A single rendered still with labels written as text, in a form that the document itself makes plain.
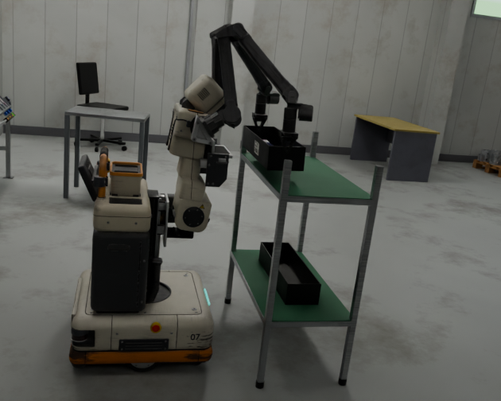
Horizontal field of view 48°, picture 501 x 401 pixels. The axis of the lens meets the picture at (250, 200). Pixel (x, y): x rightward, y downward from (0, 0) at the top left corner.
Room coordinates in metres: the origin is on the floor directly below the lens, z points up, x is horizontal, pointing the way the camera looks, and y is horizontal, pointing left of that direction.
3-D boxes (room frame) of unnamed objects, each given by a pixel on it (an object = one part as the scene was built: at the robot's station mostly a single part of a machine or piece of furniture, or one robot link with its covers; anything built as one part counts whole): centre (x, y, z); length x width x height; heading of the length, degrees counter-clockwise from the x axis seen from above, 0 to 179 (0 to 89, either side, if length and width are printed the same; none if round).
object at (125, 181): (2.59, 0.61, 0.87); 0.23 x 0.15 x 0.11; 14
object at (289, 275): (2.79, -0.24, 0.41); 0.57 x 0.17 x 0.11; 14
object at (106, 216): (2.60, 0.58, 0.59); 0.55 x 0.34 x 0.83; 14
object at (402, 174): (7.96, -1.90, 0.34); 1.32 x 0.66 x 0.69; 15
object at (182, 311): (2.62, 0.49, 0.16); 0.67 x 0.64 x 0.25; 104
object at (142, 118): (5.17, 1.39, 0.40); 0.70 x 0.45 x 0.80; 95
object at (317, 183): (2.79, -0.24, 0.55); 0.91 x 0.46 x 1.10; 14
